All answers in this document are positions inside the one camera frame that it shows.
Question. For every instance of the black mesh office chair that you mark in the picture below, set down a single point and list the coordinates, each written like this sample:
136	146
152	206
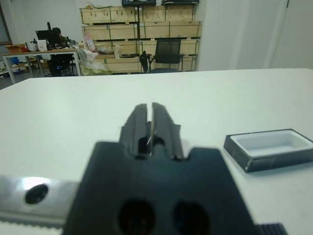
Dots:
168	49

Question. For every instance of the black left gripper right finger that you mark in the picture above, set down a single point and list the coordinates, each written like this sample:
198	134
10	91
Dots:
166	132

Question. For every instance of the white office desk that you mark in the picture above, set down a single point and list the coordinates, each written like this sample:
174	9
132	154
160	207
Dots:
49	51

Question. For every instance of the black computer tower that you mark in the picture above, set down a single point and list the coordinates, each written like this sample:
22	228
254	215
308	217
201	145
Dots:
56	68

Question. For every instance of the white box red print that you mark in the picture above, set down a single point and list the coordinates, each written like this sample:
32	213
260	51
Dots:
41	45

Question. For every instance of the yellow plastic bag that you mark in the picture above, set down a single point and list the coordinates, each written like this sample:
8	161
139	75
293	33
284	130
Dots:
97	69

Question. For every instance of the seated person dark clothes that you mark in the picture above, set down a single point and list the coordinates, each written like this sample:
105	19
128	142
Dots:
58	36

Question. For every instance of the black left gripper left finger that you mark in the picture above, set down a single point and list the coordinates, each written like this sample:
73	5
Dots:
137	127

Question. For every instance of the black box base white insert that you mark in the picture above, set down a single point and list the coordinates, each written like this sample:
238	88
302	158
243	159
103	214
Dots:
259	162

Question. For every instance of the black carry case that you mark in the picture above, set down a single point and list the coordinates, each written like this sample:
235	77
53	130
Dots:
181	2
140	2

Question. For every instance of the brown cardboard box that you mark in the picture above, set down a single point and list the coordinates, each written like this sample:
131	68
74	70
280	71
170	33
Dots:
14	49

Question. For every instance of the white plastic bag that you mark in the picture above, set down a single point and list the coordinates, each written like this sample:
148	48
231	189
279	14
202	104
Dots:
88	55

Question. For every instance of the black computer monitor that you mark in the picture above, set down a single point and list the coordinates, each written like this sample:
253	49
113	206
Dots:
44	34

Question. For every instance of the pink white carton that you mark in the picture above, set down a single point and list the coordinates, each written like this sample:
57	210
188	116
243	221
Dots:
90	44

